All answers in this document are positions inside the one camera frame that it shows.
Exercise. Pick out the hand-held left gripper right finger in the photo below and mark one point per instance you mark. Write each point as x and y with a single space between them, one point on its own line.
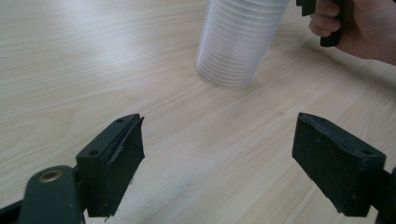
334 169

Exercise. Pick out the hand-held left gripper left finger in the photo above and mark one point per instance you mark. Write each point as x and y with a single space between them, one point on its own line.
104 177

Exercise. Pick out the stack of clear plastic cups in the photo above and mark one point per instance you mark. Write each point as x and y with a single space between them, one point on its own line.
236 40

